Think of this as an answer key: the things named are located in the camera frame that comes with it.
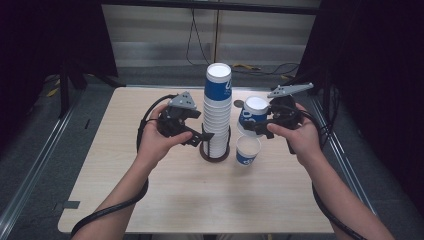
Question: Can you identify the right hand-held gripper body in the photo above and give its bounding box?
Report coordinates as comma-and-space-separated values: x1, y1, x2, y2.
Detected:
266, 82, 315, 131

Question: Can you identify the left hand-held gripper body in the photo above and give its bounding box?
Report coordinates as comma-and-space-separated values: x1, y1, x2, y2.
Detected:
156, 91, 203, 138

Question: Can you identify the blue and white paper cup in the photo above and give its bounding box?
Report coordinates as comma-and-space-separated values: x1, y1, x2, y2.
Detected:
235, 134, 262, 167
236, 95, 271, 138

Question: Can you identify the stack of white paper cups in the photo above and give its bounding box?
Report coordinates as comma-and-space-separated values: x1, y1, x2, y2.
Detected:
202, 62, 233, 160

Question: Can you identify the black wire cup holder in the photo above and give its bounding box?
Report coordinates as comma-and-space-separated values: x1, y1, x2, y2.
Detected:
199, 123, 232, 164

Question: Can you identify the person's right hand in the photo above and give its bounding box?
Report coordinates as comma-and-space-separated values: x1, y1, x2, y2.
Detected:
267, 102, 323, 168

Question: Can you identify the person's left hand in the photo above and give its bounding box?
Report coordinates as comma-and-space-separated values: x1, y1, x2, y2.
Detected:
136, 103, 195, 166

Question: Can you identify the yellow floor marker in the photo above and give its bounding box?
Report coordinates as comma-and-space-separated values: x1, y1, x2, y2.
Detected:
232, 62, 262, 71

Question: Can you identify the black metal stand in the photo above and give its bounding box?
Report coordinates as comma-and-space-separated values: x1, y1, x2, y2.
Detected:
57, 64, 118, 119

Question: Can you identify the yellow floor tape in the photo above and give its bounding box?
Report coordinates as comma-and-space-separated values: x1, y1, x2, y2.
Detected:
45, 77, 62, 98

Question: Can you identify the black cable bundle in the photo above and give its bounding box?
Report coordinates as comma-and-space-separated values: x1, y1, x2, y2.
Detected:
305, 84, 342, 148

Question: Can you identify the black floor cable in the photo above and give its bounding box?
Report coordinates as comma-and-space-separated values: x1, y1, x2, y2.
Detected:
230, 61, 301, 77

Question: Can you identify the hanging black wall cable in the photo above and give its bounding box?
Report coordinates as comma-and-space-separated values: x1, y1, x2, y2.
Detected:
185, 7, 208, 67

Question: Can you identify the straight black wall cable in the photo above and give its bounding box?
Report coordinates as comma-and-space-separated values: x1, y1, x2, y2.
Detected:
214, 9, 221, 64

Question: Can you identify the left hand-held gripper black cable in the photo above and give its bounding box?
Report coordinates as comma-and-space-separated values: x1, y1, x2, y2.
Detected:
70, 93, 178, 239

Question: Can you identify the hand-held gripper black cable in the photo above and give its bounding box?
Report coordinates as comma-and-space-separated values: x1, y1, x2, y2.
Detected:
293, 108, 368, 240
70, 93, 178, 239

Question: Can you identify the right hand-held gripper black cable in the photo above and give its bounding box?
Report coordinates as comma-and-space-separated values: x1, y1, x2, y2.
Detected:
293, 108, 368, 240

